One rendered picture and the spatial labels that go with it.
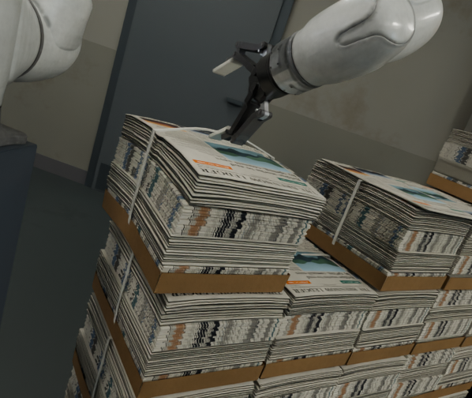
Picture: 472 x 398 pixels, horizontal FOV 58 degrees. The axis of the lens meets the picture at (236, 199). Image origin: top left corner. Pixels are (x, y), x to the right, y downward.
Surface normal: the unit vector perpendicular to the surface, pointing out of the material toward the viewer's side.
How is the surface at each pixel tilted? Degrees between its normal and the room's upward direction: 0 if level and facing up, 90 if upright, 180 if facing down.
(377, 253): 90
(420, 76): 90
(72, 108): 90
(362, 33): 111
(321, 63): 134
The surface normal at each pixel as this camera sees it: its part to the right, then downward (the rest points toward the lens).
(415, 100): -0.11, 0.24
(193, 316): 0.48, 0.40
